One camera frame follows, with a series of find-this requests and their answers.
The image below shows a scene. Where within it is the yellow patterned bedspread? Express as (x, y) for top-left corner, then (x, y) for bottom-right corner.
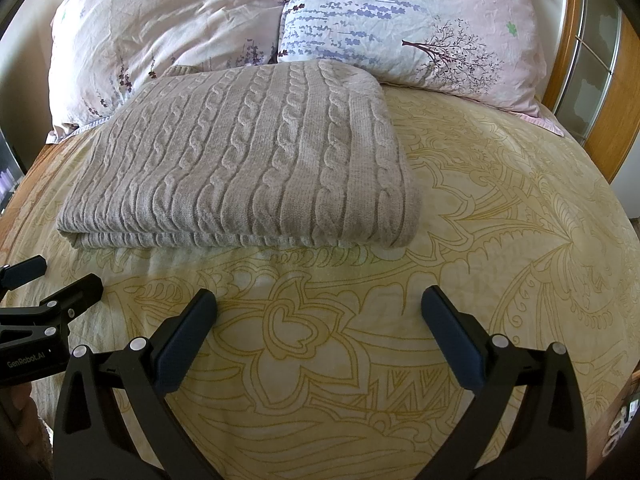
(0, 85), (637, 480)

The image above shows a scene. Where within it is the wooden headboard with glass panels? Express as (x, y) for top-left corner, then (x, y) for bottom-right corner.
(542, 0), (640, 183)

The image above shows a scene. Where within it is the small dark device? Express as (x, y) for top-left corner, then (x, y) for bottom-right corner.
(604, 390), (640, 457)

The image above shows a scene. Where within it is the pink pillow with tree print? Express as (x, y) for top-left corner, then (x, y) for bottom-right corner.
(277, 0), (565, 136)

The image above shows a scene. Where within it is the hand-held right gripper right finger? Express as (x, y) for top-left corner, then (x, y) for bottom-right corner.
(421, 285), (587, 480)

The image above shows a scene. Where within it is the dark framed screen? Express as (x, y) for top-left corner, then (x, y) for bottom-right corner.
(0, 135), (23, 201)

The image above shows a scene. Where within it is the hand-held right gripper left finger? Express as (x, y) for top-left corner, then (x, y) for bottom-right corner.
(52, 288), (218, 480)

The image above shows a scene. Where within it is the beige cable-knit blanket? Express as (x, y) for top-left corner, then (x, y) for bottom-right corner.
(56, 59), (423, 251)

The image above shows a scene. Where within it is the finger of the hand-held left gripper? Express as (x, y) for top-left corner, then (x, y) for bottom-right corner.
(0, 273), (104, 341)
(0, 256), (47, 291)

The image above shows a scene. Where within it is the pink floral pillow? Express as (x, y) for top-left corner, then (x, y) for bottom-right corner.
(47, 0), (291, 143)

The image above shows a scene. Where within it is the person's left hand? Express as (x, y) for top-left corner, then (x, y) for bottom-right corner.
(0, 384), (53, 480)

